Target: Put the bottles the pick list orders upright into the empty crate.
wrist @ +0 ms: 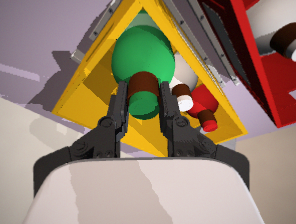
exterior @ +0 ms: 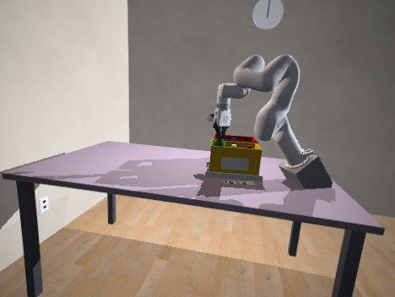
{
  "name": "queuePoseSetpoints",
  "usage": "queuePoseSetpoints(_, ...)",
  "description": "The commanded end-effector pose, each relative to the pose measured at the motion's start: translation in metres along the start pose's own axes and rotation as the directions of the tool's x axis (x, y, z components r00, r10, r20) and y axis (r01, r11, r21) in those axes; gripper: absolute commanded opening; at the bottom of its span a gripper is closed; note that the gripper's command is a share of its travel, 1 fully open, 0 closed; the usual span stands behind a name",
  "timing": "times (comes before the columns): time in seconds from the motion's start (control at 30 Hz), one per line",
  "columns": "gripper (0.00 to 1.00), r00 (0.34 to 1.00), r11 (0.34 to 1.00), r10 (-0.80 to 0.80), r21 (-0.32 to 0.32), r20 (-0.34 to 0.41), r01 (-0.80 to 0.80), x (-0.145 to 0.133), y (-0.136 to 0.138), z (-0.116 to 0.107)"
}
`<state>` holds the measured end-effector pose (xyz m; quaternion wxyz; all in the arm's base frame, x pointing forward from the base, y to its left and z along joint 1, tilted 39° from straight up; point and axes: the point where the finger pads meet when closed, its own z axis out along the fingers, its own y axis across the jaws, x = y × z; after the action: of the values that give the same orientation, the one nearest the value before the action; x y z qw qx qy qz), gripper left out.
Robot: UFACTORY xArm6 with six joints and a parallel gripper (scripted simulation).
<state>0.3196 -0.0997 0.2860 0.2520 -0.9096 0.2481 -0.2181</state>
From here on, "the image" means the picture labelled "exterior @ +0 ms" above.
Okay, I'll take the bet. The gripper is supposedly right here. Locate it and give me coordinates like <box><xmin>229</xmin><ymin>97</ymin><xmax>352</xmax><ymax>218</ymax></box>
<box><xmin>213</xmin><ymin>108</ymin><xmax>230</xmax><ymax>138</ymax></box>

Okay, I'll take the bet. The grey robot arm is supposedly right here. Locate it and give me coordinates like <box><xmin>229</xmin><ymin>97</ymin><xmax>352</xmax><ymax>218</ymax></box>
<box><xmin>216</xmin><ymin>55</ymin><xmax>314</xmax><ymax>169</ymax></box>

